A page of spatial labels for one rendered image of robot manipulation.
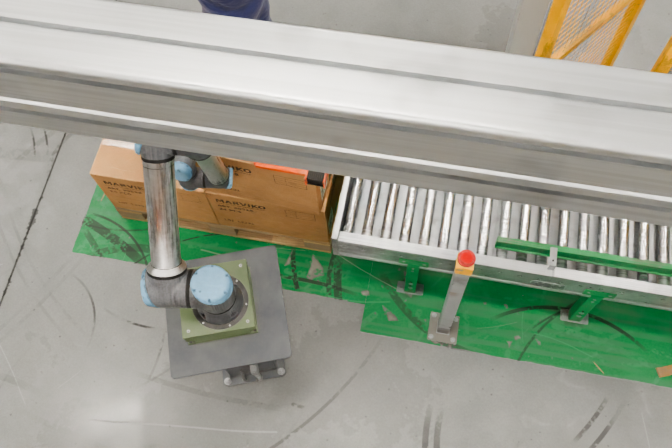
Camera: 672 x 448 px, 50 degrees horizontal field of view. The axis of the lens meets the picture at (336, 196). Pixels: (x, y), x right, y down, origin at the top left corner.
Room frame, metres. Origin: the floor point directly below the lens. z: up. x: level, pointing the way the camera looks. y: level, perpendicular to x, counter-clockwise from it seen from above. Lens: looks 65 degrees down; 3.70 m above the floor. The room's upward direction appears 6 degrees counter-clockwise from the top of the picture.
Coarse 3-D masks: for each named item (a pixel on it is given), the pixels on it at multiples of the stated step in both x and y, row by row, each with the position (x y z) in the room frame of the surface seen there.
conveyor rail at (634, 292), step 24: (360, 240) 1.24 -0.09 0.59; (384, 240) 1.22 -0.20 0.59; (432, 264) 1.12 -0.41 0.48; (480, 264) 1.06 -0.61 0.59; (504, 264) 1.05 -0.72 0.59; (528, 264) 1.04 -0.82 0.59; (552, 288) 0.96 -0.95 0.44; (576, 288) 0.93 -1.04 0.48; (600, 288) 0.91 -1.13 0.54; (624, 288) 0.88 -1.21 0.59; (648, 288) 0.87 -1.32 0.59
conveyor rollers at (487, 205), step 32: (352, 192) 1.51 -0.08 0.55; (416, 192) 1.47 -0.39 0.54; (448, 192) 1.45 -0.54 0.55; (352, 224) 1.34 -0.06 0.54; (384, 224) 1.32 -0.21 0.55; (448, 224) 1.29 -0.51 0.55; (480, 224) 1.27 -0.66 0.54; (544, 224) 1.24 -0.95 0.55; (608, 224) 1.20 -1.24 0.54; (640, 224) 1.19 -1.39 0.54; (544, 256) 1.08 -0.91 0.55; (640, 256) 1.03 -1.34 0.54
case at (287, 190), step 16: (224, 160) 1.54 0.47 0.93; (240, 160) 1.52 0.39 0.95; (240, 176) 1.52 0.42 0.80; (256, 176) 1.50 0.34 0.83; (272, 176) 1.47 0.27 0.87; (288, 176) 1.44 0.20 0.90; (304, 176) 1.42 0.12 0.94; (224, 192) 1.57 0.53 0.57; (240, 192) 1.53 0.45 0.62; (256, 192) 1.51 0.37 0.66; (272, 192) 1.48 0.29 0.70; (288, 192) 1.45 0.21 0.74; (304, 192) 1.42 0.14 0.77; (320, 192) 1.45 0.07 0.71; (304, 208) 1.43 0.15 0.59; (320, 208) 1.42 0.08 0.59
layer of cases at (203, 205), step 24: (120, 144) 1.91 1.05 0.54; (96, 168) 1.79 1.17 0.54; (120, 168) 1.77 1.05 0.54; (120, 192) 1.73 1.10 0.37; (144, 192) 1.69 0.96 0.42; (192, 192) 1.61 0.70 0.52; (216, 192) 1.58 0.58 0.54; (336, 192) 1.64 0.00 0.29; (192, 216) 1.63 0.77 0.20; (216, 216) 1.60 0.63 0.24; (240, 216) 1.55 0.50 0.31; (264, 216) 1.51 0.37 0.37; (288, 216) 1.47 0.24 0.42; (312, 216) 1.44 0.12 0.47
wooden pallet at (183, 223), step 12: (132, 216) 1.74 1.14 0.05; (144, 216) 1.73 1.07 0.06; (192, 228) 1.64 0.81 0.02; (204, 228) 1.63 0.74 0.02; (216, 228) 1.60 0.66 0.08; (228, 228) 1.58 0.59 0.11; (240, 228) 1.56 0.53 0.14; (264, 240) 1.52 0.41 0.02; (276, 240) 1.52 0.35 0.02; (288, 240) 1.51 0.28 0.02; (300, 240) 1.50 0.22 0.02; (312, 240) 1.44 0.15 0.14
